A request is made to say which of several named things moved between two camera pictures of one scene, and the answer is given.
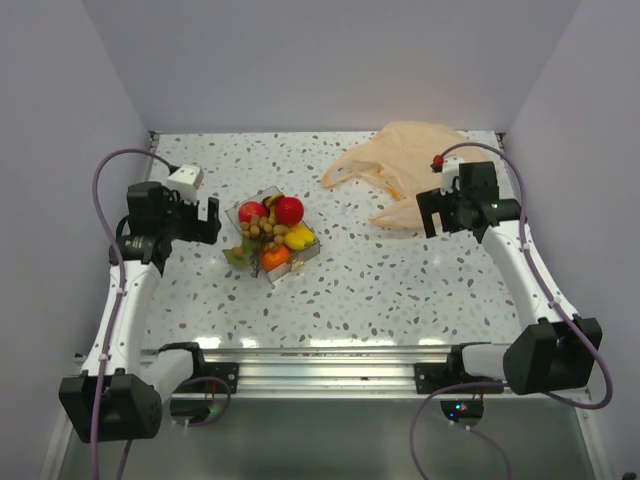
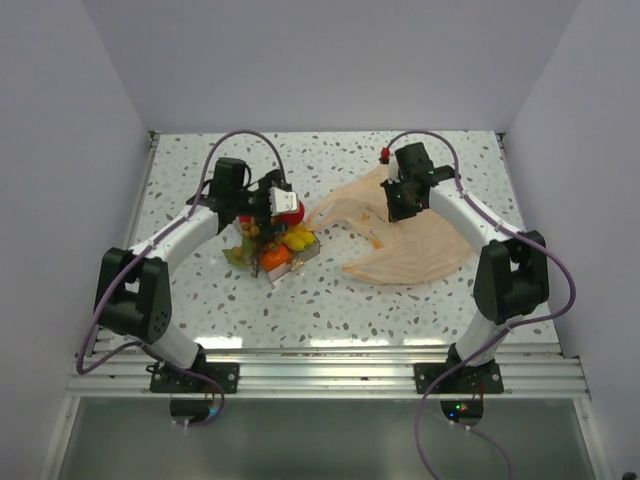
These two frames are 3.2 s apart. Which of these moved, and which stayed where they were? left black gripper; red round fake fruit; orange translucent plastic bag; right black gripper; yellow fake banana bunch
Moved: orange translucent plastic bag; left black gripper; right black gripper
Stayed: yellow fake banana bunch; red round fake fruit
